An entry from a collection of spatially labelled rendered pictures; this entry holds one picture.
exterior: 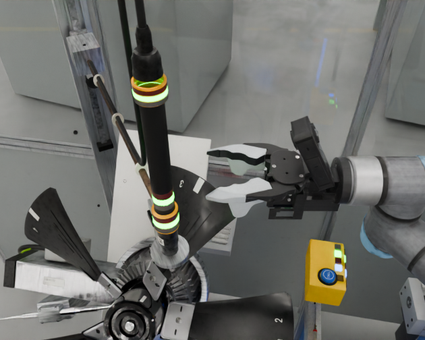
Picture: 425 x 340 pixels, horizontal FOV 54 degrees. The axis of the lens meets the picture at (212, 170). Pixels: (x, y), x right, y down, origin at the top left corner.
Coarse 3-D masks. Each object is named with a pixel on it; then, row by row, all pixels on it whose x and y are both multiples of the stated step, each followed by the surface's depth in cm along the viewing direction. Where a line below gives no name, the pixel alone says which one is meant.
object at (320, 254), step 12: (312, 240) 125; (312, 252) 121; (324, 252) 121; (312, 264) 118; (324, 264) 118; (312, 276) 116; (336, 276) 116; (312, 288) 115; (324, 288) 114; (336, 288) 113; (312, 300) 119; (324, 300) 118; (336, 300) 117
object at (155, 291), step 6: (150, 264) 98; (150, 270) 97; (156, 270) 95; (144, 276) 99; (156, 276) 95; (162, 276) 93; (144, 282) 98; (150, 282) 96; (156, 282) 94; (162, 282) 92; (150, 288) 95; (156, 288) 93; (162, 288) 91; (150, 294) 94; (156, 294) 92
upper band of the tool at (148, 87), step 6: (132, 78) 51; (162, 78) 52; (132, 84) 50; (138, 84) 53; (144, 84) 53; (150, 84) 53; (156, 84) 53; (162, 84) 50; (144, 90) 49; (150, 90) 49; (144, 96) 50; (150, 96) 50; (144, 102) 50; (150, 102) 50
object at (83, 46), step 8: (72, 32) 110; (80, 32) 110; (72, 40) 108; (80, 40) 108; (88, 40) 108; (96, 40) 108; (72, 48) 105; (80, 48) 105; (88, 48) 105; (96, 48) 106; (72, 56) 108; (80, 56) 105; (88, 56) 106; (96, 56) 107; (80, 64) 106; (96, 64) 108; (80, 72) 108; (88, 72) 109
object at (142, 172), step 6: (90, 60) 106; (102, 90) 97; (108, 108) 93; (120, 132) 86; (126, 144) 83; (132, 156) 81; (144, 174) 77; (144, 180) 76; (150, 186) 74; (150, 192) 74
